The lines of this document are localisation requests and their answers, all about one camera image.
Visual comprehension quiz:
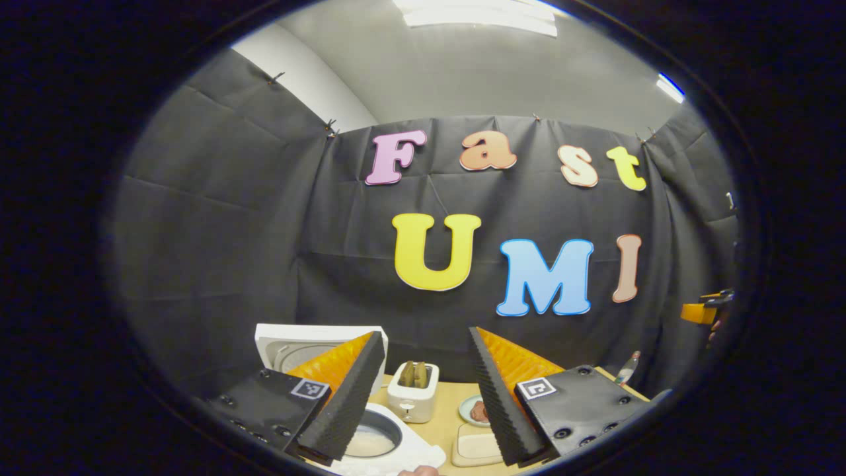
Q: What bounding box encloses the large ceiling light panel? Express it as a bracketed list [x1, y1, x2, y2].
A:
[393, 0, 560, 38]

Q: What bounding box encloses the clear plastic tray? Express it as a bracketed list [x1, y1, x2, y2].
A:
[451, 423, 507, 468]

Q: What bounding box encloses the white toaster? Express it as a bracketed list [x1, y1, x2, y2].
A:
[387, 360, 441, 424]

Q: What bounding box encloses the small clear bottle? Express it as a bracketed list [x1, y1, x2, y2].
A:
[614, 350, 641, 387]

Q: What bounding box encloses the white rice cooker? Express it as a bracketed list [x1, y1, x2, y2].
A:
[254, 323, 448, 476]

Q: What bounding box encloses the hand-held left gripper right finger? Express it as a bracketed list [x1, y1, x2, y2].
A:
[469, 326, 655, 469]

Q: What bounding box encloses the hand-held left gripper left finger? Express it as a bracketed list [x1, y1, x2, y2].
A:
[197, 331, 387, 463]

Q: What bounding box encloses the pale green plate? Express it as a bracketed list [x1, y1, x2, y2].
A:
[458, 395, 494, 428]

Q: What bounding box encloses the black backdrop cloth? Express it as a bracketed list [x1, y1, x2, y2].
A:
[109, 50, 741, 404]

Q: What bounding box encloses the small ceiling light strip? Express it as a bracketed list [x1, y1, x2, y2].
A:
[656, 73, 687, 105]

